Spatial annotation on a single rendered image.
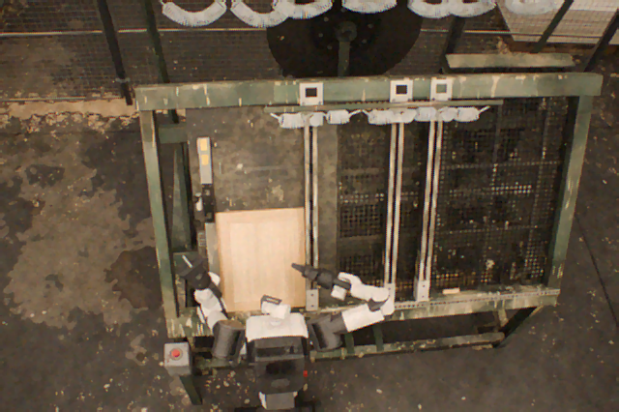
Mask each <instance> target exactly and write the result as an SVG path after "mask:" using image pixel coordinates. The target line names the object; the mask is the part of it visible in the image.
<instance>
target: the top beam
mask: <svg viewBox="0 0 619 412"><path fill-rule="evenodd" d="M603 78H604V77H603V76H602V75H599V74H594V73H565V74H560V73H538V74H523V73H511V74H427V75H412V74H397V75H368V76H339V77H310V78H280V79H251V80H222V81H221V82H192V83H163V84H157V85H138V86H137V87H136V88H135V89H134V98H135V105H136V110H137V111H146V110H170V109H187V108H197V107H223V106H248V105H274V104H300V83H323V103H326V102H333V103H352V102H378V101H390V100H391V81H407V80H412V81H413V82H412V99H411V100H428V99H429V98H430V84H431V81H432V80H435V79H452V80H453V81H452V94H451V99H453V98H465V99H478V98H504V97H523V98H529V97H553V96H569V97H576V96H599V95H600V94H601V92H602V88H603ZM443 93H447V83H436V85H435V94H443Z"/></svg>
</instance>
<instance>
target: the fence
mask: <svg viewBox="0 0 619 412"><path fill-rule="evenodd" d="M200 139H207V150H204V151H201V146H200ZM198 147H199V158H200V170H201V182H202V184H212V182H213V172H211V160H210V147H209V135H202V136H199V137H198ZM204 154H208V164H204V165H202V158H201V156H204ZM205 227H206V239H207V251H208V262H209V272H210V273H212V274H214V275H216V276H218V277H219V278H220V279H221V276H220V263H219V251H218V238H217V226H216V223H205Z"/></svg>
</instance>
